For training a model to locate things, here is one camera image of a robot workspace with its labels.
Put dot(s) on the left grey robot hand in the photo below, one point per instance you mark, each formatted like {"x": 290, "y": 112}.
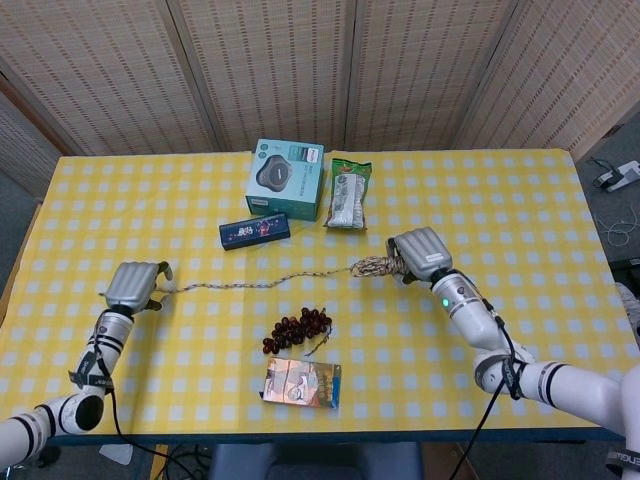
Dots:
{"x": 130, "y": 285}

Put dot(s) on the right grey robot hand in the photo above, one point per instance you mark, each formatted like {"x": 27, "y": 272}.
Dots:
{"x": 425, "y": 252}

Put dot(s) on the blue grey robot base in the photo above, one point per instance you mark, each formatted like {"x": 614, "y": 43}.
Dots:
{"x": 310, "y": 462}

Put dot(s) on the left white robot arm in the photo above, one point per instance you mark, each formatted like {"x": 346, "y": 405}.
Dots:
{"x": 107, "y": 340}

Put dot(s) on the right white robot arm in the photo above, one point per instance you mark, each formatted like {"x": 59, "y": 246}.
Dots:
{"x": 470, "y": 320}

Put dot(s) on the yellow checked tablecloth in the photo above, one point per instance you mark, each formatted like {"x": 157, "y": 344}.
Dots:
{"x": 200, "y": 330}

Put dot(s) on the green snack bag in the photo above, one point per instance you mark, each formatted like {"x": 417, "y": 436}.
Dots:
{"x": 348, "y": 195}

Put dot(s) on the dark blue rectangular box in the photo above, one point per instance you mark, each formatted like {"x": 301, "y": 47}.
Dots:
{"x": 255, "y": 231}

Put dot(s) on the bunch of dark red grapes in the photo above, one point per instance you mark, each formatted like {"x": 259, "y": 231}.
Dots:
{"x": 297, "y": 330}

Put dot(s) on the teal speaker box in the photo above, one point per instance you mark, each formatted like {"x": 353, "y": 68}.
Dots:
{"x": 280, "y": 185}

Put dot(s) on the white paper scrap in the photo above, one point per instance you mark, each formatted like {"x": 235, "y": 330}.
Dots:
{"x": 116, "y": 452}

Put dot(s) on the orange snack box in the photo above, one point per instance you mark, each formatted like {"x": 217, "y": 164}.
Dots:
{"x": 302, "y": 382}

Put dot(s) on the black flat object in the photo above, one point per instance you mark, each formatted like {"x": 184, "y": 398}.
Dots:
{"x": 627, "y": 266}

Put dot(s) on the white power strip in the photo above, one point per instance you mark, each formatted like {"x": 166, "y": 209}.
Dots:
{"x": 622, "y": 176}

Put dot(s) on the bamboo folding screen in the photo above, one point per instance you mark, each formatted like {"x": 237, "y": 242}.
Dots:
{"x": 280, "y": 70}

